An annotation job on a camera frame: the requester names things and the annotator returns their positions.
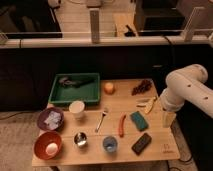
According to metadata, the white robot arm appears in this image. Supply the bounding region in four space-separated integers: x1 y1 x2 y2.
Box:
159 64 213 128

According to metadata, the purple bowl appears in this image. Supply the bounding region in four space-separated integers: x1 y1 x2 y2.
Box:
37 107 64 131

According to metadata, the red bowl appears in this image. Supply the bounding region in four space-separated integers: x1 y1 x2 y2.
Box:
34 131 62 160

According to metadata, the teal sponge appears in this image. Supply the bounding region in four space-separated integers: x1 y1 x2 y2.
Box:
130 111 148 131

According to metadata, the black rectangular block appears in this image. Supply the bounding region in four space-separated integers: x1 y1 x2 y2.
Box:
131 133 152 155

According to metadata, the light wooden table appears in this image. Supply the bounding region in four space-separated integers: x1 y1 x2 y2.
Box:
32 79 180 167

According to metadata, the dark grape bunch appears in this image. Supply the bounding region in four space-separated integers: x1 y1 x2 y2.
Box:
131 79 152 95

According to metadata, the red chili pepper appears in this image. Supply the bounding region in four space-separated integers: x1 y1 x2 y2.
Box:
118 115 126 137

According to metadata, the blue glass cup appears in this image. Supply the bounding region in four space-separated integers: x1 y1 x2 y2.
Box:
102 136 118 153

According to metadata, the small steel cup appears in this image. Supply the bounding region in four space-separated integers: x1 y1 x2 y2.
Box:
74 132 87 148

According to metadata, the black object on far table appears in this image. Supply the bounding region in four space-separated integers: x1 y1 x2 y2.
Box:
124 25 136 37

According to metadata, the dark tool in tray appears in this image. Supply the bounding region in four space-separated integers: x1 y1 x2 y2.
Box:
59 77 93 88

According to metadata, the green plastic tray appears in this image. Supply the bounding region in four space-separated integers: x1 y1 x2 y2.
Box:
49 73 101 106

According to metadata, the crumpled white plastic wrap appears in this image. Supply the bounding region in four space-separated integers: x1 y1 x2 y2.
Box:
44 111 62 130

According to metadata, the white egg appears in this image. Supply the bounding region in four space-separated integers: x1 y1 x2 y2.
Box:
46 143 57 155

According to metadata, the white horizontal rail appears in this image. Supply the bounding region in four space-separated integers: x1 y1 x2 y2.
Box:
0 35 213 49

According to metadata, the right white upright post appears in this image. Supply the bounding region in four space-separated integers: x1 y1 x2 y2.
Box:
181 7 205 42

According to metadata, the white upright post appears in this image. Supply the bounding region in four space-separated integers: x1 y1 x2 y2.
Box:
89 8 100 44
181 7 205 42

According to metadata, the left white upright post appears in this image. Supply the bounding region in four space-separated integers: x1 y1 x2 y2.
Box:
89 8 100 44

